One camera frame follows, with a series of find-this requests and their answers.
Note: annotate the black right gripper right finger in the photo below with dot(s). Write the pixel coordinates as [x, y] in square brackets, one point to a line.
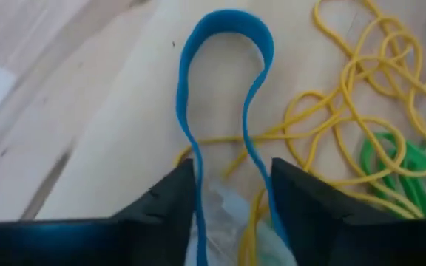
[346, 244]

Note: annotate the clear zipper bag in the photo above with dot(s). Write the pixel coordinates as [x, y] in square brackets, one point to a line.
[228, 221]

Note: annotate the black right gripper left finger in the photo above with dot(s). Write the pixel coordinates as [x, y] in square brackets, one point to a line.
[87, 244]

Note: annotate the green rubber band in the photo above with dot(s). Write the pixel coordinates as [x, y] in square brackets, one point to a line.
[414, 192]

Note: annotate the wide blue rubber band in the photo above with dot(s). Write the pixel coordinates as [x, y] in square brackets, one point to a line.
[228, 20]

